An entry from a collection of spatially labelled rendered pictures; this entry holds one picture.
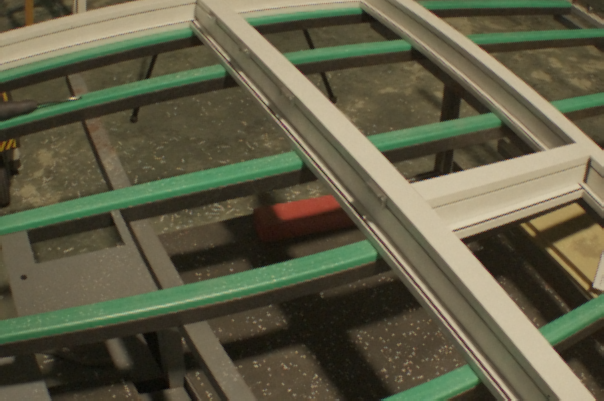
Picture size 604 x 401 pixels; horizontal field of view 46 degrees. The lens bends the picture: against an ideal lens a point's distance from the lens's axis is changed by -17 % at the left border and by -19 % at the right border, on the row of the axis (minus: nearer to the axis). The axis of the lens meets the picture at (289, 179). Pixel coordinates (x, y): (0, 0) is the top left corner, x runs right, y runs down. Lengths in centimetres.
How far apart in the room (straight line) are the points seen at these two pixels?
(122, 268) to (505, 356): 53
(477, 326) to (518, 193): 32
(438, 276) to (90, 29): 100
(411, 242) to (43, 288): 50
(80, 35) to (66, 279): 77
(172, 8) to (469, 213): 87
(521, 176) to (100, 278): 63
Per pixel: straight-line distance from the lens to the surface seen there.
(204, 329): 104
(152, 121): 317
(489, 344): 95
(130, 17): 174
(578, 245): 162
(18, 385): 117
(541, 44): 203
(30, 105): 147
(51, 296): 106
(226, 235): 159
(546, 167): 125
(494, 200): 120
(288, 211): 159
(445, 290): 102
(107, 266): 110
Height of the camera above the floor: 155
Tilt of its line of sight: 33 degrees down
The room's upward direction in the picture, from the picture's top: 3 degrees clockwise
